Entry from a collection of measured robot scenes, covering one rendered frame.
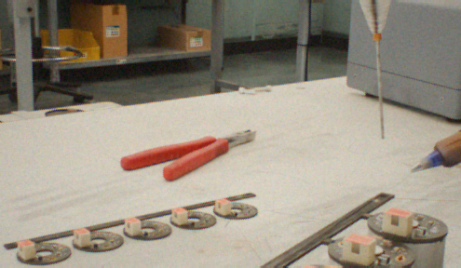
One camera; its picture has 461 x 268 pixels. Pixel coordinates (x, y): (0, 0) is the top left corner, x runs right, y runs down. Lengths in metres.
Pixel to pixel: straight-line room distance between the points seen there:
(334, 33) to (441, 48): 5.76
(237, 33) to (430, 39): 5.27
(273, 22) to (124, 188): 5.70
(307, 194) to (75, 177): 0.14
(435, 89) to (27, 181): 0.35
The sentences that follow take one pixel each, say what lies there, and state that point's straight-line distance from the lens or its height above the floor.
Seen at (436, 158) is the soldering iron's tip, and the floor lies 0.84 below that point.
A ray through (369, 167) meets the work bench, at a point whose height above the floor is 0.75.
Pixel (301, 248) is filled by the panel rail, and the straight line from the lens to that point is 0.24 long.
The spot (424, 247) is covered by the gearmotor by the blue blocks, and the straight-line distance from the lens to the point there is 0.26.
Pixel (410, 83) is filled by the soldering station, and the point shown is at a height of 0.78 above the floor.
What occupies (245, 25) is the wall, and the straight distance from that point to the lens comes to 5.99.
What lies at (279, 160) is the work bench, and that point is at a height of 0.75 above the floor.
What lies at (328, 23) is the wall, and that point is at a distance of 6.48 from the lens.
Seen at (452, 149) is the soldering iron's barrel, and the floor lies 0.85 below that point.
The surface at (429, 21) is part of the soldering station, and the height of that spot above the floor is 0.83.
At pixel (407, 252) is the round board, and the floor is 0.81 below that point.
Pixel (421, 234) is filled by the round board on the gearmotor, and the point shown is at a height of 0.81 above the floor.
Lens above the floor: 0.90
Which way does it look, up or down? 15 degrees down
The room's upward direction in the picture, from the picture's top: 2 degrees clockwise
